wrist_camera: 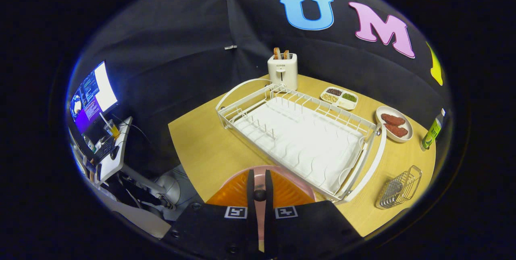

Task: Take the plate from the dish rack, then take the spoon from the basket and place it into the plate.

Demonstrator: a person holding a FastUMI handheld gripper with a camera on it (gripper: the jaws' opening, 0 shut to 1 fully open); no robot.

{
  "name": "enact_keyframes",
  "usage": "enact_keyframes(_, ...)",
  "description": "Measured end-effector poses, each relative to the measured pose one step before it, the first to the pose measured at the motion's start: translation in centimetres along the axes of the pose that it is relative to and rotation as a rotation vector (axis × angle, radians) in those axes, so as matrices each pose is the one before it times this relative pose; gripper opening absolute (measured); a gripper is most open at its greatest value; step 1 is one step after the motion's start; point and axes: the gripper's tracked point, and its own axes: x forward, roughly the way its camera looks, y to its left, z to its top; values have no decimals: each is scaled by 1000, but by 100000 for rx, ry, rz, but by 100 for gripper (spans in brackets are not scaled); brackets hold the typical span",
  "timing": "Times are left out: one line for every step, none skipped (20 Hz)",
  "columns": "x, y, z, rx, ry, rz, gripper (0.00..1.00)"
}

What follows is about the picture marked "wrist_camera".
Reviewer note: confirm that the white toaster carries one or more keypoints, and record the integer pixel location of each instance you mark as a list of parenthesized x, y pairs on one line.
[(282, 72)]

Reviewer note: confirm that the white oval sausage plate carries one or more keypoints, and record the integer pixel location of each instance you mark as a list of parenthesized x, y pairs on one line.
[(405, 123)]

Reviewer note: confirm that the computer monitor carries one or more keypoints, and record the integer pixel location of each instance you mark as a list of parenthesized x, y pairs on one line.
[(94, 94)]

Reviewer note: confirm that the black keyboard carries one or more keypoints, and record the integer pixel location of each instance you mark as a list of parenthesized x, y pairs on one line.
[(104, 150)]

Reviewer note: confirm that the white dish rack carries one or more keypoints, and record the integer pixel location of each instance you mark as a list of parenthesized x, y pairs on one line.
[(306, 143)]

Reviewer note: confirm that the pink plate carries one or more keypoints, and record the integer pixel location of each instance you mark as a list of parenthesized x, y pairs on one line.
[(260, 178)]

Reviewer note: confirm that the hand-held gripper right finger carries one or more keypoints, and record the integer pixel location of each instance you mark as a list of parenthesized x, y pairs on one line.
[(269, 187)]

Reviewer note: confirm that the green label drink bottle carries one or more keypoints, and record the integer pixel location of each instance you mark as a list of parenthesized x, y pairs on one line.
[(432, 133)]

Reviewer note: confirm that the brown sausage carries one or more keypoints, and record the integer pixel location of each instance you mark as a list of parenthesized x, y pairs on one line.
[(393, 119), (398, 130)]

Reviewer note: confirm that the black computer mouse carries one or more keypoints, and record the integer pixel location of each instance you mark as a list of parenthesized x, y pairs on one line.
[(114, 152)]

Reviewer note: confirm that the white divided seed tray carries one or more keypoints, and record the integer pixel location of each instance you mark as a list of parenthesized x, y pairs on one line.
[(339, 102)]

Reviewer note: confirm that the white desk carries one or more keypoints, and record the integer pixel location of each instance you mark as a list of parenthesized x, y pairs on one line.
[(123, 147)]

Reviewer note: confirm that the orange drink cup with straw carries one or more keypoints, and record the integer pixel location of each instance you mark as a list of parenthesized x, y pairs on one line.
[(113, 129)]

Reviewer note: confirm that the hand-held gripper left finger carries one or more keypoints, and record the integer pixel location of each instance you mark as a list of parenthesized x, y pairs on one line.
[(250, 187)]

